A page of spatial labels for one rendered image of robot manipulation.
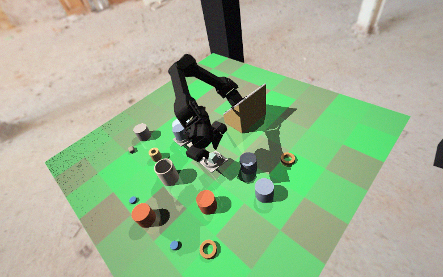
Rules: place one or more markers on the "tan hollow cylinder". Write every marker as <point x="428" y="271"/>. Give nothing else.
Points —
<point x="155" y="154"/>

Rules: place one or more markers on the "brown cylinder with orange top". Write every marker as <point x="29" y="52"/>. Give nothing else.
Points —
<point x="206" y="202"/>
<point x="143" y="215"/>

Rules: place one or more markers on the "small blue cylinder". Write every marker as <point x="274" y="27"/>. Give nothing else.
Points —
<point x="133" y="200"/>
<point x="174" y="245"/>

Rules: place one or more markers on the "white cylinder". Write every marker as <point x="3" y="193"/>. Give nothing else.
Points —
<point x="142" y="132"/>

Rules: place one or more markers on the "white round dish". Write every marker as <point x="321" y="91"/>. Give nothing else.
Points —
<point x="175" y="122"/>

